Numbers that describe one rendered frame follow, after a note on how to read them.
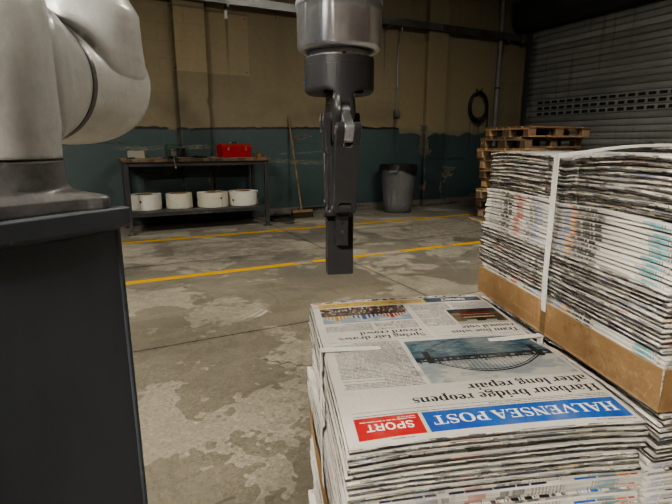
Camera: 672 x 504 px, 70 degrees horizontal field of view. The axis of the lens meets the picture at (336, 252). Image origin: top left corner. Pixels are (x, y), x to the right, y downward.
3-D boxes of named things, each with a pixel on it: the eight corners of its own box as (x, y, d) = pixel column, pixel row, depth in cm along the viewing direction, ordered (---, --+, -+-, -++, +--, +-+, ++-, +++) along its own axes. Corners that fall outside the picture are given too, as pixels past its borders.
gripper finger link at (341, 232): (346, 199, 54) (351, 202, 51) (346, 243, 55) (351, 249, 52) (333, 199, 53) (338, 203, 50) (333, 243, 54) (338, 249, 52)
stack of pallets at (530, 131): (528, 210, 783) (535, 128, 755) (582, 218, 704) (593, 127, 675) (470, 216, 718) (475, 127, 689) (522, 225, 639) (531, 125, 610)
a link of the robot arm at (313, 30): (371, 12, 55) (371, 67, 56) (292, 8, 53) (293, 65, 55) (393, -14, 46) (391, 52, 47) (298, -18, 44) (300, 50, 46)
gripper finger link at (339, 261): (352, 213, 55) (353, 214, 54) (351, 272, 56) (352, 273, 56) (326, 213, 54) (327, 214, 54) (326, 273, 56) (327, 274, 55)
